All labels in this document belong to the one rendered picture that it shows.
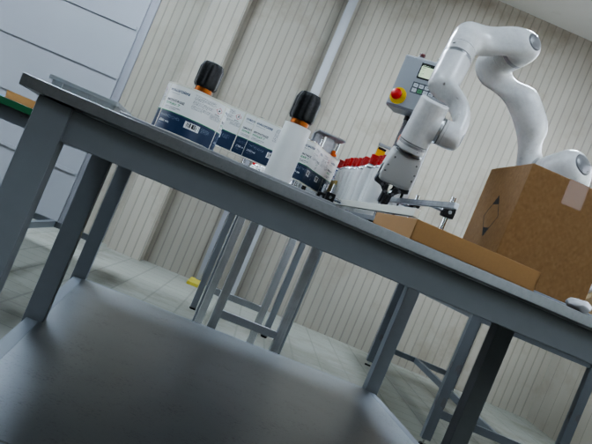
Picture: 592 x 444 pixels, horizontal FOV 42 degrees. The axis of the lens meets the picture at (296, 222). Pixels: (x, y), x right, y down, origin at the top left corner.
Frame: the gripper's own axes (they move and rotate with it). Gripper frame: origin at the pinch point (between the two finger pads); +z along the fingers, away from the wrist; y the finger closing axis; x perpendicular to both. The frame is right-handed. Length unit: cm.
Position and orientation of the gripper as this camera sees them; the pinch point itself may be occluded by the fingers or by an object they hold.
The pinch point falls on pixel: (383, 199)
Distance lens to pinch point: 222.4
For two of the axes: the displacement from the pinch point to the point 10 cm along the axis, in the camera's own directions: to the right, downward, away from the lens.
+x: 0.1, 3.6, -9.3
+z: -4.1, 8.5, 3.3
